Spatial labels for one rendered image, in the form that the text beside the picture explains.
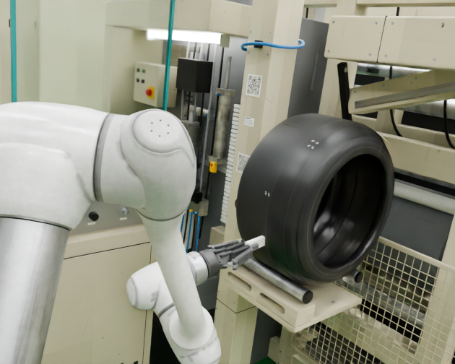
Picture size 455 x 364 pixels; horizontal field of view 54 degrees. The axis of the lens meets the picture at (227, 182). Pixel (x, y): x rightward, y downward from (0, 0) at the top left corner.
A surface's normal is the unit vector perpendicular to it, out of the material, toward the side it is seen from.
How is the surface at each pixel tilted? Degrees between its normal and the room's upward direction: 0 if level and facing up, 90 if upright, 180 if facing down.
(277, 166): 62
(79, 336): 90
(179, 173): 108
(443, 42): 90
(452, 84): 90
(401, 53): 90
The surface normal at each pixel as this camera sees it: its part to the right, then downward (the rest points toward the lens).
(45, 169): 0.24, -0.07
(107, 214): 0.63, 0.28
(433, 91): -0.76, 0.09
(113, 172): -0.06, 0.34
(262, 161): -0.62, -0.37
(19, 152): 0.04, -0.17
